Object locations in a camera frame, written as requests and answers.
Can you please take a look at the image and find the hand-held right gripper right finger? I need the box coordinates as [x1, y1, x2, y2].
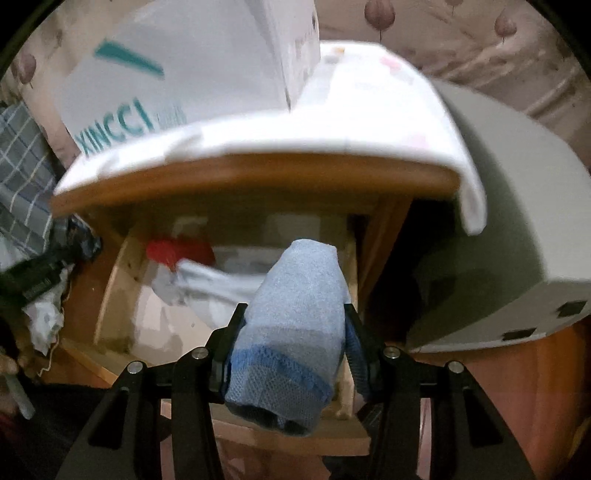
[343, 302, 536, 480]

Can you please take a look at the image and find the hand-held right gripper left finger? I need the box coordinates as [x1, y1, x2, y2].
[55, 302, 249, 480]

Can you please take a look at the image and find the blue sock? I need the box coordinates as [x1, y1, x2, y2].
[224, 239, 354, 437]

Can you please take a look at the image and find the wooden drawer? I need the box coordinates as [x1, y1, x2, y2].
[60, 215, 375, 457]

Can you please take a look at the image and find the pale blue white underwear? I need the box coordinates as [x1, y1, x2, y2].
[152, 258, 273, 330]

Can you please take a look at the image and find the white sheer cloth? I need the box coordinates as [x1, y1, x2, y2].
[21, 265, 75, 356]

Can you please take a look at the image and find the plaid grey blue cloth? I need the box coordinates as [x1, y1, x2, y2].
[0, 104, 68, 259]

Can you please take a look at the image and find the white stick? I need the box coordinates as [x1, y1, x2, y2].
[7, 374, 37, 420]

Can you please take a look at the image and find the red cloth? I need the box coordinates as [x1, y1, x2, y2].
[145, 237, 217, 271]

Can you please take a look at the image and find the wooden nightstand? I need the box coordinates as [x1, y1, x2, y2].
[48, 154, 462, 324]

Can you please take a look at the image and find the white patterned cloth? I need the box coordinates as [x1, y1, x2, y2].
[53, 41, 488, 236]

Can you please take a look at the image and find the white shoe box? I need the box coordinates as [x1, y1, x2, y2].
[55, 0, 321, 153]

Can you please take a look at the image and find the leaf print bed sheet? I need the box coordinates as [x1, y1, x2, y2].
[9, 0, 591, 158]

